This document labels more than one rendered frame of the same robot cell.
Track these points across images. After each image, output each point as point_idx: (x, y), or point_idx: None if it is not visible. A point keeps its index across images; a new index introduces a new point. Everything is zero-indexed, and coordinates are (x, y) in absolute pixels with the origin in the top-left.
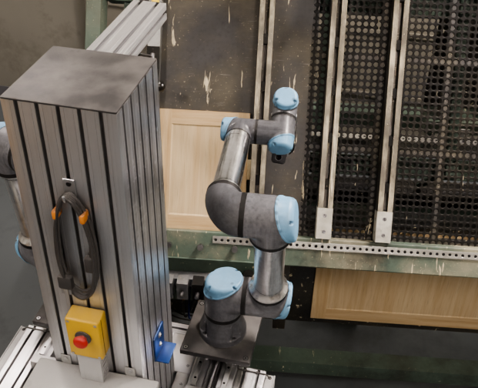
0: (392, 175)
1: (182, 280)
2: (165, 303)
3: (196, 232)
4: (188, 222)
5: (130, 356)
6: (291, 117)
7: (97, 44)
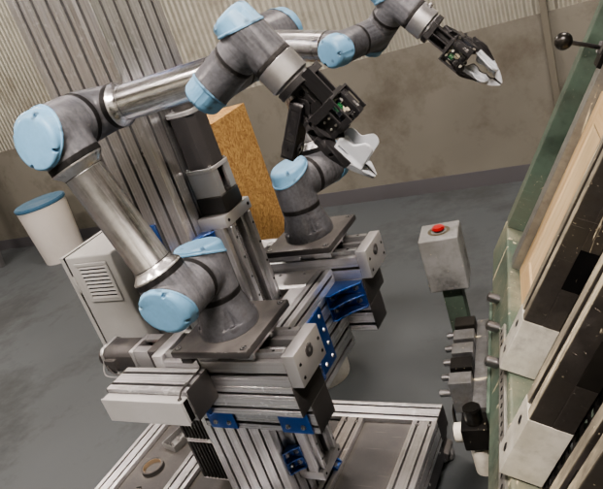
0: (586, 464)
1: (458, 346)
2: (165, 215)
3: (507, 306)
4: (524, 290)
5: None
6: (214, 53)
7: None
